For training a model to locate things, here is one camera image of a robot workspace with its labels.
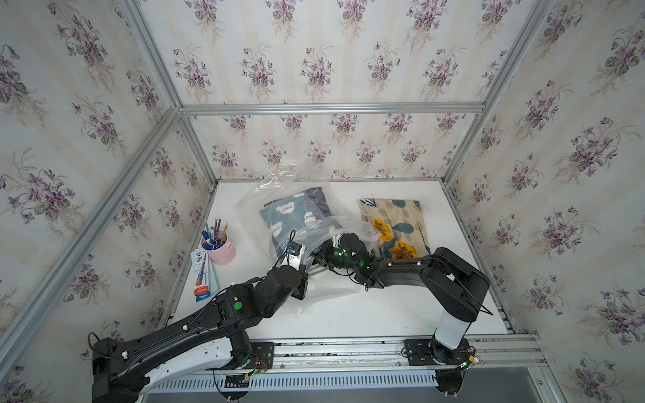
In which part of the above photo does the blue bear pattern blanket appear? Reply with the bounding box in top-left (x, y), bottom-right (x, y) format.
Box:
top-left (259, 186), bottom-right (332, 255)

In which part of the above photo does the clear plastic vacuum bag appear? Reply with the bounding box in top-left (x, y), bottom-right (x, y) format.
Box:
top-left (234, 163), bottom-right (379, 291)

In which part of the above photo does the beige floral fleece blanket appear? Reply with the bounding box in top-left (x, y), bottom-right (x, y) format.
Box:
top-left (359, 198), bottom-right (432, 260)

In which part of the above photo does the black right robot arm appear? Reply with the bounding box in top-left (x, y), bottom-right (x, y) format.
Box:
top-left (312, 233), bottom-right (491, 353)

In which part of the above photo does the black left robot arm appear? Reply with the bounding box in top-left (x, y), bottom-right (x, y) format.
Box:
top-left (91, 265), bottom-right (307, 402)

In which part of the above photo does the white toothpaste box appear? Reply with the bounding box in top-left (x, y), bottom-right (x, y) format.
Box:
top-left (191, 250), bottom-right (220, 302)

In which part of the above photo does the pink pen cup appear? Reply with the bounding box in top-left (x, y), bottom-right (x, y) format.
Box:
top-left (201, 238), bottom-right (236, 266)

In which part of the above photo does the blue pen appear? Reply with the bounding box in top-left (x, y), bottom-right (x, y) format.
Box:
top-left (202, 231), bottom-right (218, 250)

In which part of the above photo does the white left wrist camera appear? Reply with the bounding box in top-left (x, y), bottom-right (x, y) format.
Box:
top-left (285, 241), bottom-right (306, 270)

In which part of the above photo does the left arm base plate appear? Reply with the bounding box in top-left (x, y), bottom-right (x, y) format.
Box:
top-left (207, 342), bottom-right (275, 372)

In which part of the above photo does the aluminium mounting rail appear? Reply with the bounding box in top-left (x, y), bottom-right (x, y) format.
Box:
top-left (128, 333), bottom-right (548, 376)

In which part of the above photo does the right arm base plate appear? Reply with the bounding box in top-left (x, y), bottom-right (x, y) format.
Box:
top-left (400, 338), bottom-right (476, 369)

